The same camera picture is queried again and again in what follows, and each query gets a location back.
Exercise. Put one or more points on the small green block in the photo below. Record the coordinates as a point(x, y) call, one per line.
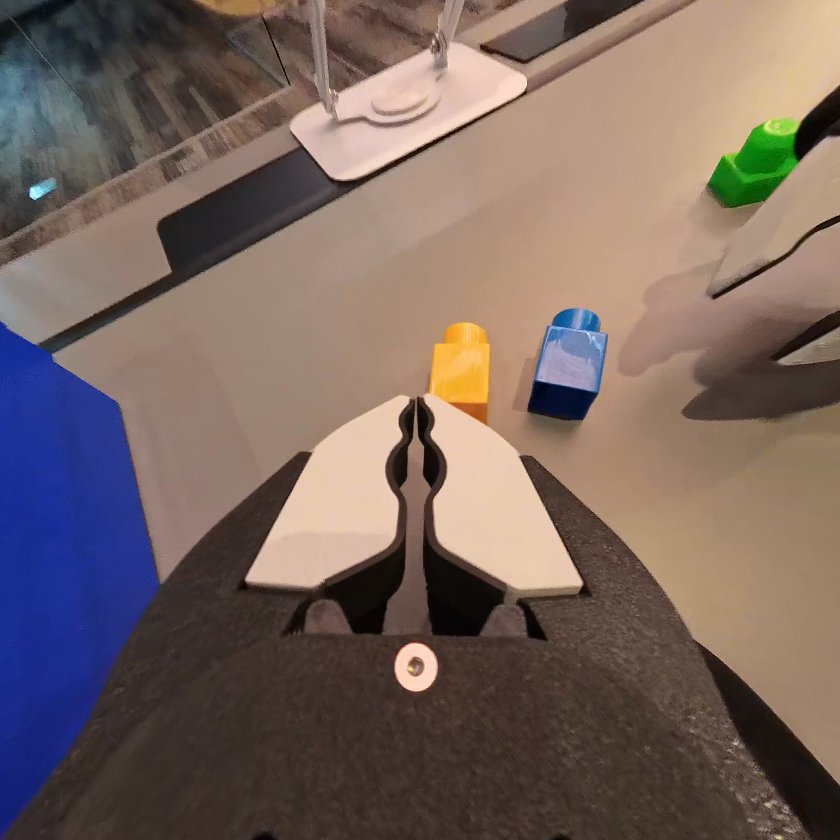
point(748, 170)

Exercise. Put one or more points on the blue one-stud block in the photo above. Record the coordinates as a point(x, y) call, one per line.
point(568, 374)

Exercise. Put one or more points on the white document stand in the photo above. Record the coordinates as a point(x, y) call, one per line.
point(420, 124)

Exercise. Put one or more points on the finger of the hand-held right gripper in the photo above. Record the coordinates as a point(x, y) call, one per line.
point(787, 210)
point(820, 351)

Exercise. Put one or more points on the orange one-stud block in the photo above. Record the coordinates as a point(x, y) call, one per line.
point(459, 374)

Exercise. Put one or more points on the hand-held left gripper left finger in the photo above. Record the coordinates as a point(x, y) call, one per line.
point(334, 518)

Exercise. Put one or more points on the grey desk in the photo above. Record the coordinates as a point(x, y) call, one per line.
point(525, 249)

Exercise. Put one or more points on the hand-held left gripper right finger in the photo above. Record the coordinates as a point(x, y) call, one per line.
point(499, 525)

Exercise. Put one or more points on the blue plastic bin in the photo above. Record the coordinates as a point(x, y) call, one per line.
point(59, 558)

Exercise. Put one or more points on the black desk inlay panel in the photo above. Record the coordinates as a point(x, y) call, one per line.
point(249, 216)

